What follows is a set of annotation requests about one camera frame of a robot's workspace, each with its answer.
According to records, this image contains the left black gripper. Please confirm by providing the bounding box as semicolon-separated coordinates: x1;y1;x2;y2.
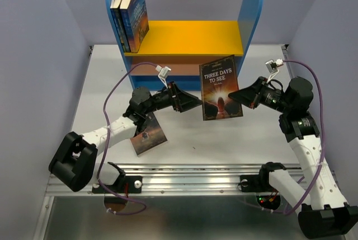
143;81;202;115

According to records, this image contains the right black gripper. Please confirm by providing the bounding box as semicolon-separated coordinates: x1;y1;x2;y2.
228;76;292;114

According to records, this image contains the Three Days to See book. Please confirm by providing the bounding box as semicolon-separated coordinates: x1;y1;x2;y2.
199;55;243;121

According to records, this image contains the A Tale of Two Cities book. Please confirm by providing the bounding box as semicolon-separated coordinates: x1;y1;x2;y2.
130;113;167;156

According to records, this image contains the Jane Eyre book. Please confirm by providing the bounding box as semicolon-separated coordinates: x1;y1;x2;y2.
126;0;149;53

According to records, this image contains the Animal Farm book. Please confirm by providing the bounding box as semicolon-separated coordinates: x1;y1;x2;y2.
110;0;126;51

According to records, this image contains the Nineteen Eighty-Four book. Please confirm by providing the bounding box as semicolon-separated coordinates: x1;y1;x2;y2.
118;0;135;53

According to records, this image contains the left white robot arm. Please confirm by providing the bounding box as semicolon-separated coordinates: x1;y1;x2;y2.
49;82;202;192

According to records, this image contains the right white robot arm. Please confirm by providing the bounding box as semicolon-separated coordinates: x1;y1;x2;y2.
228;77;357;239

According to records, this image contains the blue yellow wooden bookshelf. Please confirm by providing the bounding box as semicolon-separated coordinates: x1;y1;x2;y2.
105;0;263;91

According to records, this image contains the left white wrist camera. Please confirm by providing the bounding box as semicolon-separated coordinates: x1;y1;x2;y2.
156;65;172;88

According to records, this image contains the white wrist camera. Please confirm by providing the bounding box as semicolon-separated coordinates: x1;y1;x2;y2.
156;65;172;88
265;59;284;84

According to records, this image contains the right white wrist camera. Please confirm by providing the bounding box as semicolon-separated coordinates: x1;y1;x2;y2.
265;59;284;84

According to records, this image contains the aluminium mounting rail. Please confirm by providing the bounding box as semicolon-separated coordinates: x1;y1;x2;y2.
46;163;341;197

